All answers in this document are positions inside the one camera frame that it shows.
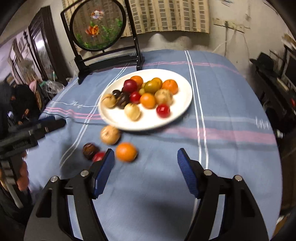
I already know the beige checked curtain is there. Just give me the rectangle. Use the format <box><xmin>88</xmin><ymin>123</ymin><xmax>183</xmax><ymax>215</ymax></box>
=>
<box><xmin>62</xmin><ymin>1</ymin><xmax>210</xmax><ymax>37</ymax></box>

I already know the round orange fruit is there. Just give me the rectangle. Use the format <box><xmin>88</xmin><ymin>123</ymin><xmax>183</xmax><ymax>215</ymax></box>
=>
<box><xmin>115</xmin><ymin>143</ymin><xmax>137</xmax><ymax>162</ymax></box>

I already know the mandarin with dark spots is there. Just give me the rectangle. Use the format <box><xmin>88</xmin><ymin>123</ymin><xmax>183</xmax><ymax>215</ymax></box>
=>
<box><xmin>162</xmin><ymin>79</ymin><xmax>179</xmax><ymax>95</ymax></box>

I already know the large red plum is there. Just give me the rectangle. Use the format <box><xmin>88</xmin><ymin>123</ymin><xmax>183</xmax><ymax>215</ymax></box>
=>
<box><xmin>122</xmin><ymin>79</ymin><xmax>138</xmax><ymax>94</ymax></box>

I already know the wall power strip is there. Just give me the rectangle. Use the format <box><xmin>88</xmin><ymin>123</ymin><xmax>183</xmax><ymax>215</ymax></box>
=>
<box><xmin>212</xmin><ymin>18</ymin><xmax>245</xmax><ymax>33</ymax></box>

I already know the beige passion fruit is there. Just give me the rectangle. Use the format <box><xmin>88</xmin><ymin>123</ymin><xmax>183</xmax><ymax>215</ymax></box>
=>
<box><xmin>100</xmin><ymin>125</ymin><xmax>121</xmax><ymax>145</ymax></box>

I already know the standing fan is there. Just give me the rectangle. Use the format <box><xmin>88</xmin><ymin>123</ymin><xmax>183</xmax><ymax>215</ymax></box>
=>
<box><xmin>17</xmin><ymin>58</ymin><xmax>37</xmax><ymax>80</ymax></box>

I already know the black hat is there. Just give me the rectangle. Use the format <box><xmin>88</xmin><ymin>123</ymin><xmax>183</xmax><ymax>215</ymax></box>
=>
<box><xmin>249</xmin><ymin>52</ymin><xmax>276</xmax><ymax>75</ymax></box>

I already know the dark framed painting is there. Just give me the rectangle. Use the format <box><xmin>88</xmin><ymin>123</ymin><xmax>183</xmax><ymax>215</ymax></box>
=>
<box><xmin>28</xmin><ymin>6</ymin><xmax>71</xmax><ymax>86</ymax></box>

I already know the smaller red plum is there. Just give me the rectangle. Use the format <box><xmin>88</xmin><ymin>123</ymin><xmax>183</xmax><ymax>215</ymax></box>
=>
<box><xmin>92</xmin><ymin>152</ymin><xmax>105</xmax><ymax>162</ymax></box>

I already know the red cherry tomato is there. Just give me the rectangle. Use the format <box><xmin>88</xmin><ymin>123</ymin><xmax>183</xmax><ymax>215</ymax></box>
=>
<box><xmin>156</xmin><ymin>104</ymin><xmax>171</xmax><ymax>118</ymax></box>
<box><xmin>129</xmin><ymin>91</ymin><xmax>141</xmax><ymax>104</ymax></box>

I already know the large orange mandarin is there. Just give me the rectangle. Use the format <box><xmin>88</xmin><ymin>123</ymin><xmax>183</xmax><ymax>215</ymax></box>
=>
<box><xmin>130</xmin><ymin>75</ymin><xmax>144</xmax><ymax>89</ymax></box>

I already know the smooth orange fruit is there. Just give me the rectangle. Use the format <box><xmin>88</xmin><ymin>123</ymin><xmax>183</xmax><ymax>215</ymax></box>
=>
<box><xmin>140</xmin><ymin>93</ymin><xmax>156</xmax><ymax>109</ymax></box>

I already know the white power cable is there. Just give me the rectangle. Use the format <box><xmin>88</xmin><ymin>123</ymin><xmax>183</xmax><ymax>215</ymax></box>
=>
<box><xmin>211</xmin><ymin>32</ymin><xmax>236</xmax><ymax>53</ymax></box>

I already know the black framed goldfish screen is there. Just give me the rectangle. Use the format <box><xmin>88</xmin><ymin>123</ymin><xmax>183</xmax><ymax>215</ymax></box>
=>
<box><xmin>60</xmin><ymin>1</ymin><xmax>144</xmax><ymax>84</ymax></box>

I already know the pale melon purple stripe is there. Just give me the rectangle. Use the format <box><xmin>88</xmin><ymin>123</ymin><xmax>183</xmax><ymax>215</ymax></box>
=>
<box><xmin>101</xmin><ymin>94</ymin><xmax>117</xmax><ymax>108</ymax></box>

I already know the blue striped tablecloth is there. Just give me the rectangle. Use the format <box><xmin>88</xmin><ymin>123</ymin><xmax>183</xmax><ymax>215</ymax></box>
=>
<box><xmin>26</xmin><ymin>50</ymin><xmax>282</xmax><ymax>240</ymax></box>

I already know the small orange kumquat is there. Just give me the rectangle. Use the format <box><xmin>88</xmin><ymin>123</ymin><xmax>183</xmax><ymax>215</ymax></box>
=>
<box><xmin>152</xmin><ymin>77</ymin><xmax>163</xmax><ymax>89</ymax></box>

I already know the small spotted pale fruit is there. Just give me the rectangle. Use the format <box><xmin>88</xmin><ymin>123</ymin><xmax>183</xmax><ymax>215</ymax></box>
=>
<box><xmin>124</xmin><ymin>103</ymin><xmax>141</xmax><ymax>121</ymax></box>

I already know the person's left hand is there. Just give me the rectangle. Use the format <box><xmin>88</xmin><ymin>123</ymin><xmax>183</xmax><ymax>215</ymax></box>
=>
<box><xmin>0</xmin><ymin>152</ymin><xmax>31</xmax><ymax>193</ymax></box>

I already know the dark cherry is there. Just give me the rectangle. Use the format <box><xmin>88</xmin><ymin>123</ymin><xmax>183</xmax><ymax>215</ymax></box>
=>
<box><xmin>112</xmin><ymin>89</ymin><xmax>121</xmax><ymax>99</ymax></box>

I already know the clear plastic bag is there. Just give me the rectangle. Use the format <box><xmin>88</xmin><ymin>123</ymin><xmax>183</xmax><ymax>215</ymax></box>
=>
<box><xmin>42</xmin><ymin>80</ymin><xmax>64</xmax><ymax>97</ymax></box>

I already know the computer monitor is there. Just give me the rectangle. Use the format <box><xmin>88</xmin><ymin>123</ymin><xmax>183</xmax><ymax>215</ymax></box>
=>
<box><xmin>282</xmin><ymin>52</ymin><xmax>296</xmax><ymax>88</ymax></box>

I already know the yellow-green longan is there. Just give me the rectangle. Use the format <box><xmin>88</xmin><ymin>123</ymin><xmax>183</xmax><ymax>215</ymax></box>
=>
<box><xmin>139</xmin><ymin>88</ymin><xmax>145</xmax><ymax>95</ymax></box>

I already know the green-orange tomato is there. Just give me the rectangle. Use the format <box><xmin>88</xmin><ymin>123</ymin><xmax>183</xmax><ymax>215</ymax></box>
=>
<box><xmin>144</xmin><ymin>80</ymin><xmax>159</xmax><ymax>94</ymax></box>

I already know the white round plate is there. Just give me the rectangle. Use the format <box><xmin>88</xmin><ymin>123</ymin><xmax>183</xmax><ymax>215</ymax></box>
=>
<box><xmin>98</xmin><ymin>69</ymin><xmax>193</xmax><ymax>132</ymax></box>

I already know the black equipment shelf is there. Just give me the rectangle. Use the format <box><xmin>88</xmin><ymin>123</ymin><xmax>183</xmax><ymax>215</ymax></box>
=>
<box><xmin>254</xmin><ymin>46</ymin><xmax>296</xmax><ymax>149</ymax></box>

